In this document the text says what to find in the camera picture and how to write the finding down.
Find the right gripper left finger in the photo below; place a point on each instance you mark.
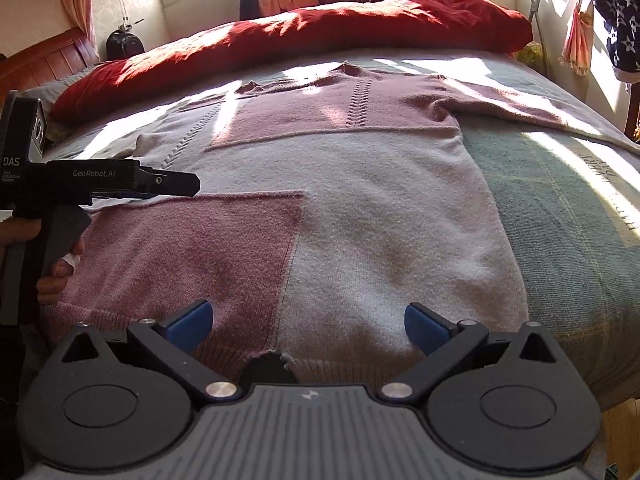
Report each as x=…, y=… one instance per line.
x=167, y=346

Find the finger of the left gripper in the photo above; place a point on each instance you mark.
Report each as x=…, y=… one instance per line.
x=150, y=181

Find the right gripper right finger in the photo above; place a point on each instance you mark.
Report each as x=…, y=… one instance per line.
x=445, y=345

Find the pink and white sweater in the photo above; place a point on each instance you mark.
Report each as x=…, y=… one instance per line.
x=310, y=209

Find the metal clothes rack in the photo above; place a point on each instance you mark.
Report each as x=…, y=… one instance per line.
x=532, y=0

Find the person's left hand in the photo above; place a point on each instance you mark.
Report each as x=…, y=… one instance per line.
x=56, y=266

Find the grey pillow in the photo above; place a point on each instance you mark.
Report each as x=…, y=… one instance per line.
x=48, y=95

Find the wooden headboard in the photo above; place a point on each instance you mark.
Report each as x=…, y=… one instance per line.
x=52, y=59

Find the black bag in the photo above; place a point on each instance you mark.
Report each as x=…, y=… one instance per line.
x=123, y=43

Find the green plaid bed blanket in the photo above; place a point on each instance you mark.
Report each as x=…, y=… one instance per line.
x=565, y=219

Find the red duvet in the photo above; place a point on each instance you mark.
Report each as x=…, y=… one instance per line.
x=229, y=48

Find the yellow green bag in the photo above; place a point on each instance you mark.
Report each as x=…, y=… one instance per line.
x=532, y=55

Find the wooden chair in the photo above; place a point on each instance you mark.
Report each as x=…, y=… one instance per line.
x=632, y=121

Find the navy star-pattern garment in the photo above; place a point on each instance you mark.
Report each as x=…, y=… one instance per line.
x=621, y=22

